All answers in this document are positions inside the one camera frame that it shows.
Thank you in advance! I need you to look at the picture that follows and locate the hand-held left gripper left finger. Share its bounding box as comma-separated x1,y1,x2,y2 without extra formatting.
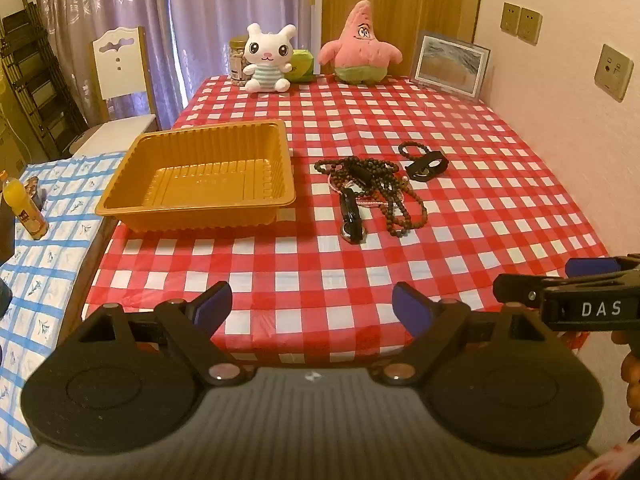
70,281,251,387

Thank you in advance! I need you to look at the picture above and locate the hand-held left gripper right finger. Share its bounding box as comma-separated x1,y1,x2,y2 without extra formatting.
371,282,557,387

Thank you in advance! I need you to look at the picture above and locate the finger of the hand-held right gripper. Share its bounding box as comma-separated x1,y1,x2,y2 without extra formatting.
492,273,552,307
566,254,640,281

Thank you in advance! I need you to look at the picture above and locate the white pearl strand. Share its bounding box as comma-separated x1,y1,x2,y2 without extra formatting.
345,180,388,208

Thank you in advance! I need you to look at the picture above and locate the golden plastic tray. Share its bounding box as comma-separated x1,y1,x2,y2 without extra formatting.
95,119,297,233

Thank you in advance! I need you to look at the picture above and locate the black tube case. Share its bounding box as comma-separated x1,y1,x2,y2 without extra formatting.
345,157,373,186

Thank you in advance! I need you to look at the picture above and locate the dark red bead strand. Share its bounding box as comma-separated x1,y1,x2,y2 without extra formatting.
327,170,361,196

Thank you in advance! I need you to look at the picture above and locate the black cuff bracelet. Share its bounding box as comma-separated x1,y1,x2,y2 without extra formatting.
405,149,448,181

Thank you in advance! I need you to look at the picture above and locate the brown bead necklace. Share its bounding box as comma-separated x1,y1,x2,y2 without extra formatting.
314,156,428,238

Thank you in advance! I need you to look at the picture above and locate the person's right hand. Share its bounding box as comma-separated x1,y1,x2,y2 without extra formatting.
620,354,640,427

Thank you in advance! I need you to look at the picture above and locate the red checked tablecloth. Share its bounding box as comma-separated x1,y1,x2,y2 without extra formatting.
82,74,618,366

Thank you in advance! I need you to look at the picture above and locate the orange juice bottle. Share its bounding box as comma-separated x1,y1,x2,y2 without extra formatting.
0,170,50,241

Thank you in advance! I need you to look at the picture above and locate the framed picture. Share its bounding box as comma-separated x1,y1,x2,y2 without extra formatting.
410,30,492,105

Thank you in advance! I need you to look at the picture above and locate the clear jar of nuts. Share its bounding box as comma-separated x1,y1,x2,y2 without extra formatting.
229,35,251,86

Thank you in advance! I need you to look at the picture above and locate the white bunny plush toy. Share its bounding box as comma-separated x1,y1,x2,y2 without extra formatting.
243,23,297,93

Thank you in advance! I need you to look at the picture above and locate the white wooden chair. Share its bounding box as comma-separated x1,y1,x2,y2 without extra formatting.
70,26,162,156

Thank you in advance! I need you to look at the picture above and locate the green plush toy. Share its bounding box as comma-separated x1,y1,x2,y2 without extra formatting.
287,49,316,84

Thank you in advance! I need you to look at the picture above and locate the pink starfish plush toy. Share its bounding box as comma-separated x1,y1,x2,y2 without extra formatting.
319,0,404,86

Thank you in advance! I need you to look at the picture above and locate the purple curtain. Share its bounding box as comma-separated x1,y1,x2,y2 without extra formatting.
35,0,321,131

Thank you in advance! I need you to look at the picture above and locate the black folding rack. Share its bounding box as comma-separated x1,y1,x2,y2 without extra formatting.
0,0,91,161

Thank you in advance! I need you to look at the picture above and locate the beige wall socket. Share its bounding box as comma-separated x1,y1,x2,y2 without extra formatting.
516,7,543,45
501,2,522,33
594,44,635,102

